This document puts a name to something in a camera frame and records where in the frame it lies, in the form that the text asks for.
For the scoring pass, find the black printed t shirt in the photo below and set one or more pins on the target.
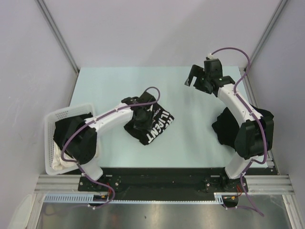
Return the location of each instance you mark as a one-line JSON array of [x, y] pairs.
[[161, 118]]

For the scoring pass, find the stack of folded black shirts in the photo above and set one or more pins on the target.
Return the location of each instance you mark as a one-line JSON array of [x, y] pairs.
[[226, 127]]

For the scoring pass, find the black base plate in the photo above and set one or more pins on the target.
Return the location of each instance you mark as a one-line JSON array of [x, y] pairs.
[[165, 184]]

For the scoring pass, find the black shirt in basket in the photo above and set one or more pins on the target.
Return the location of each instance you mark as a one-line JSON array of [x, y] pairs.
[[66, 127]]

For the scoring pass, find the left cable duct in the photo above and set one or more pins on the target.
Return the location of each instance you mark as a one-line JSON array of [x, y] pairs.
[[75, 198]]

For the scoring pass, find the aluminium frame rail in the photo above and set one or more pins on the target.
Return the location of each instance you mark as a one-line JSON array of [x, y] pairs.
[[57, 184], [269, 185]]

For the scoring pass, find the cable duct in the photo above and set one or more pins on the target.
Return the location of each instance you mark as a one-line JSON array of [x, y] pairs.
[[227, 198], [75, 198]]

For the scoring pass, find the white plastic basket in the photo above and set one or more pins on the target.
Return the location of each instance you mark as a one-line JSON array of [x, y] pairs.
[[49, 129]]

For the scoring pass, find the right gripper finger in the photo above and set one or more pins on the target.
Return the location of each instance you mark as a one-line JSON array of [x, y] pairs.
[[189, 80], [197, 71]]

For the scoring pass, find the left aluminium frame rail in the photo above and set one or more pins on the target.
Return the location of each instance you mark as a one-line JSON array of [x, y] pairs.
[[57, 184]]

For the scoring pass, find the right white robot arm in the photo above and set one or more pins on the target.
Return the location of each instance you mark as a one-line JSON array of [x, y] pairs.
[[255, 135]]

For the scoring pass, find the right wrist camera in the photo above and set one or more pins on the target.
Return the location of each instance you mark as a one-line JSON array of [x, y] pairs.
[[210, 57]]

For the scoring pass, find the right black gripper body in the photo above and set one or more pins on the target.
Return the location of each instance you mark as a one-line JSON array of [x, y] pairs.
[[200, 83]]

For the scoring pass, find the right cable duct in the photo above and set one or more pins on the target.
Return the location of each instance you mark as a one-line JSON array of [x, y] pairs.
[[227, 198]]

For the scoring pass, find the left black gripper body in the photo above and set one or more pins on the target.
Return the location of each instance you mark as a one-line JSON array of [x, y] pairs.
[[145, 121]]

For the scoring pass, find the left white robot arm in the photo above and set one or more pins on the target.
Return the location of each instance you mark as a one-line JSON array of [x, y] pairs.
[[76, 137]]

